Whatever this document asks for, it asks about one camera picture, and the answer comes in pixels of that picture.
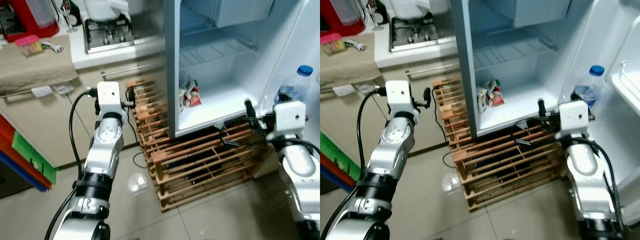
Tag clear container pink lid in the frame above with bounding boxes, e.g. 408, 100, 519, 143
320, 32, 349, 56
14, 34, 45, 57

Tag grey fridge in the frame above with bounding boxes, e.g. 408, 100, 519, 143
164, 0, 307, 140
450, 0, 597, 139

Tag white fridge door shelf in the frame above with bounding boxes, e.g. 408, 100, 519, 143
604, 59, 640, 103

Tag red green snack packet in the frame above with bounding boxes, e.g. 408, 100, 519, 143
178, 76, 203, 109
476, 77, 505, 108

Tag steel gas stove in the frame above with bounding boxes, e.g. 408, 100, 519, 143
82, 12, 137, 55
389, 14, 445, 53

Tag wooden slat rack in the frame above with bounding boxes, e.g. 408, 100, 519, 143
125, 77, 279, 213
431, 77, 576, 212

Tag clear bottle blue cap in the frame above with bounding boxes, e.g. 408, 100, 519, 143
571, 65, 606, 109
274, 65, 314, 107

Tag tan counter mat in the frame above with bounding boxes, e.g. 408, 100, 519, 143
320, 42, 385, 95
0, 34, 80, 97

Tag red board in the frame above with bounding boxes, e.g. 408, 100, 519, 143
0, 114, 52, 192
320, 150, 360, 191

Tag clear wine glass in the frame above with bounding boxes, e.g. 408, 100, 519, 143
60, 0, 80, 34
367, 0, 387, 32

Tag green board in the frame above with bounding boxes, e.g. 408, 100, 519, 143
320, 131, 362, 182
12, 131, 58, 185

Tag blue board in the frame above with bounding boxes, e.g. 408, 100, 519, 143
0, 149, 42, 194
320, 167, 357, 195

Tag white cooking pot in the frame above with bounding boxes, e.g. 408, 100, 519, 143
389, 0, 438, 21
82, 0, 132, 22

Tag dark round bottle white label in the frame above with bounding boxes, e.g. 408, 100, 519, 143
70, 0, 84, 27
376, 0, 390, 25

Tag white freezer compartment flap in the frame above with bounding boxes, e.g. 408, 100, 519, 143
486, 0, 572, 29
182, 0, 275, 29

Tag red coffee machine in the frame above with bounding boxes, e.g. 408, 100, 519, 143
0, 0, 62, 44
320, 0, 369, 39

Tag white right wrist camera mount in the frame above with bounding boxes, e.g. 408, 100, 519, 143
558, 100, 590, 142
272, 100, 307, 143

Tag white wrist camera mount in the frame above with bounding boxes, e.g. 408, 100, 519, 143
385, 80, 416, 119
558, 100, 590, 142
96, 81, 124, 119
272, 100, 307, 143

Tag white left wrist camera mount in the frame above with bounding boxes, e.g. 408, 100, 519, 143
96, 81, 124, 119
385, 80, 416, 119

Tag steel cabinet handle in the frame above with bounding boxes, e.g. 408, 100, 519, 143
405, 63, 458, 77
100, 63, 157, 79

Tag thin black power cord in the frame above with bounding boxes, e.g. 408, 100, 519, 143
127, 102, 152, 170
433, 97, 460, 170

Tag white wire fridge shelf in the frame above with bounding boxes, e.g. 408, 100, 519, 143
179, 36, 259, 69
473, 37, 559, 72

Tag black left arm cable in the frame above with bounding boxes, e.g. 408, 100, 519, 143
320, 86, 388, 240
44, 87, 99, 240

